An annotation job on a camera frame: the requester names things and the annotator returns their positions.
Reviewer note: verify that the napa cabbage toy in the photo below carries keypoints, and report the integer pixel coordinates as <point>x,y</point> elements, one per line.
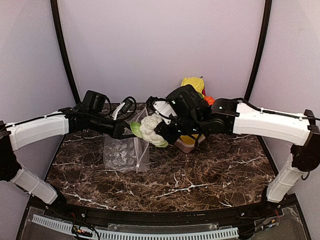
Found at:
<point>196,82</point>

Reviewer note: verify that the right black frame post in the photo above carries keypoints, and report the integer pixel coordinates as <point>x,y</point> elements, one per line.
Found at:
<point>260,48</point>

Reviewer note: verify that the clear dotted zip top bag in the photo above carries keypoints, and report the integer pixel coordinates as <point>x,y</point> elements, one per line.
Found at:
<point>126,155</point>

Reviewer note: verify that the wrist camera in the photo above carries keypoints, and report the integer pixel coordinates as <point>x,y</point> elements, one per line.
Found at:
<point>125,110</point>
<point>162,108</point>

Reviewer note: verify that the black frame post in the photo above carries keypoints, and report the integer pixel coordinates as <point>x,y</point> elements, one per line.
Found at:
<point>63,50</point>
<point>260,48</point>

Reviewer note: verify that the white slotted cable duct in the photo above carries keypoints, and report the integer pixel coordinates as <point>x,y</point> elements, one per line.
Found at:
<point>138,232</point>

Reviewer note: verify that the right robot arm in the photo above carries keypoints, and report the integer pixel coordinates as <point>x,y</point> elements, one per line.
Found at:
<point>186,113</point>

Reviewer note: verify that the left black frame post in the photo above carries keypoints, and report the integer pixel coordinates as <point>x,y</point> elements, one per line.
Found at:
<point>63,50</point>

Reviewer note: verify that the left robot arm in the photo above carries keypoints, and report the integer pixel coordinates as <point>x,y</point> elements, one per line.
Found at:
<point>86,115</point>

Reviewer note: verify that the pink plastic food tray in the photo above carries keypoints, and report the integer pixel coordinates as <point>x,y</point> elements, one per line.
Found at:
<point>186,148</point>

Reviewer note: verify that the yellow lemon toy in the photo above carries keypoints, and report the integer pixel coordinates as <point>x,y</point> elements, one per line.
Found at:
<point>189,140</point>

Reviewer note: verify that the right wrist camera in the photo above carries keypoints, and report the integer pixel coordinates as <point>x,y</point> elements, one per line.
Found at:
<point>162,108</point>

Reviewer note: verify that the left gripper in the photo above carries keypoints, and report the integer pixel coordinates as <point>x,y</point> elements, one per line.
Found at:
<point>119,129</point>

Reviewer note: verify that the white cauliflower toy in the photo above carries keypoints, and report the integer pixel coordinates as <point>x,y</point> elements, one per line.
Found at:
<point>145,129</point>

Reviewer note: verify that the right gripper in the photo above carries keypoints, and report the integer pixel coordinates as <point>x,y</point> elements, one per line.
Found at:
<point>163,130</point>

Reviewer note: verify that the black curved front rail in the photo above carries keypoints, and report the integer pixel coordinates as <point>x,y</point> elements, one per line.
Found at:
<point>242,216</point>

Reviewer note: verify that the orange pumpkin toy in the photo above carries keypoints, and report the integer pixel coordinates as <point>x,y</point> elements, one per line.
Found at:
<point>210,100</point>

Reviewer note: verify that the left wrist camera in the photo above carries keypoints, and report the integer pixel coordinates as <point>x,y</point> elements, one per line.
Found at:
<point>125,110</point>

